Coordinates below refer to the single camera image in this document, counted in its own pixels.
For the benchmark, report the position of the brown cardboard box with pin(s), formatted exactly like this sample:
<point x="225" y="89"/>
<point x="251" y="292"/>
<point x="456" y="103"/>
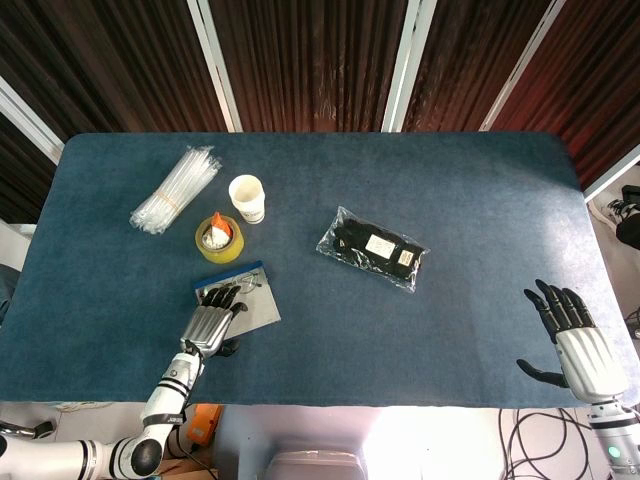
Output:
<point x="195" y="472"/>

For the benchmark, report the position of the white paper cup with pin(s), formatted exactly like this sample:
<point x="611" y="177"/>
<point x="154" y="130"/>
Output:
<point x="250" y="210"/>

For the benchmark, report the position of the black trouser leg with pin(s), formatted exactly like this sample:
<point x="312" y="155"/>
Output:
<point x="631" y="230"/>

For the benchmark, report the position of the white sneaker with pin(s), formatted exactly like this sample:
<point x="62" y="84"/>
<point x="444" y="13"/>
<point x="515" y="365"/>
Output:
<point x="614" y="210"/>

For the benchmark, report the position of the dark brown curtain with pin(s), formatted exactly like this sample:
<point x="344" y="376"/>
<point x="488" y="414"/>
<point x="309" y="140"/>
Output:
<point x="590" y="75"/>
<point x="310" y="65"/>
<point x="110" y="65"/>
<point x="465" y="60"/>

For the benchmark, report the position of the orange device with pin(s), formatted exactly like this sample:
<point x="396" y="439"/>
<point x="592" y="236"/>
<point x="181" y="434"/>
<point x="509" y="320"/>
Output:
<point x="206" y="425"/>

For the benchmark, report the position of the yellow tape roll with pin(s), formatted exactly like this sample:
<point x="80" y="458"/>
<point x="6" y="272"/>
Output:
<point x="220" y="254"/>

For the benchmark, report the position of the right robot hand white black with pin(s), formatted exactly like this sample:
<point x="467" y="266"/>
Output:
<point x="592" y="362"/>

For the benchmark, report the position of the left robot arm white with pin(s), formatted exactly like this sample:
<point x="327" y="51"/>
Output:
<point x="167" y="395"/>

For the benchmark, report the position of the white frame post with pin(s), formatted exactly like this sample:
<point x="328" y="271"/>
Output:
<point x="612" y="175"/>
<point x="407" y="65"/>
<point x="217" y="70"/>
<point x="522" y="70"/>
<point x="30" y="125"/>

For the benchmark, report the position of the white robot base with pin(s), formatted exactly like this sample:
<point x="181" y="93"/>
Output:
<point x="315" y="465"/>

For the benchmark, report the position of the orange white crumpled wrapper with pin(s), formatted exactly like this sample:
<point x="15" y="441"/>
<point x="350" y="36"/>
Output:
<point x="218" y="236"/>

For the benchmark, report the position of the bundle of clear wrapped straws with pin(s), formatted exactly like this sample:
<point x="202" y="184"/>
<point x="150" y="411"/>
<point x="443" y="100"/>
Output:
<point x="175" y="187"/>

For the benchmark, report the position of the black-framed eyeglasses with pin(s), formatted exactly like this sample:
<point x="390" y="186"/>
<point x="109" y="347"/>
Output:
<point x="248" y="285"/>

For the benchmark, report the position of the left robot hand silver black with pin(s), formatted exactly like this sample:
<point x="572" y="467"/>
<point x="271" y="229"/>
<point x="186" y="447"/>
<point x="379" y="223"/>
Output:
<point x="207" y="330"/>

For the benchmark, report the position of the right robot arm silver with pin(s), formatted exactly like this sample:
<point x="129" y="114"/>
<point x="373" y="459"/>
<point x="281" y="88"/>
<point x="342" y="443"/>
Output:
<point x="617" y="440"/>

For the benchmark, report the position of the black gloves in plastic bag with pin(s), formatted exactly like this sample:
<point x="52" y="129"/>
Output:
<point x="370" y="245"/>

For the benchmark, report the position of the blue table cloth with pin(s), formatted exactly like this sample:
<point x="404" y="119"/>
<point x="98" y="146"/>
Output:
<point x="400" y="175"/>

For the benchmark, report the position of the blue glasses case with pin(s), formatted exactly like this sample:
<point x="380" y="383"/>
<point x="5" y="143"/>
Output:
<point x="260" y="312"/>

